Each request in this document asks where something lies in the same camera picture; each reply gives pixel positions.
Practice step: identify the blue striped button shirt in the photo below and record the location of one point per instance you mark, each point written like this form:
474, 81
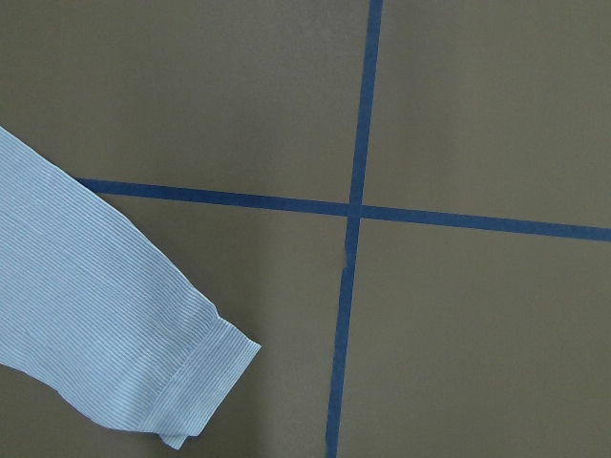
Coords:
90, 307

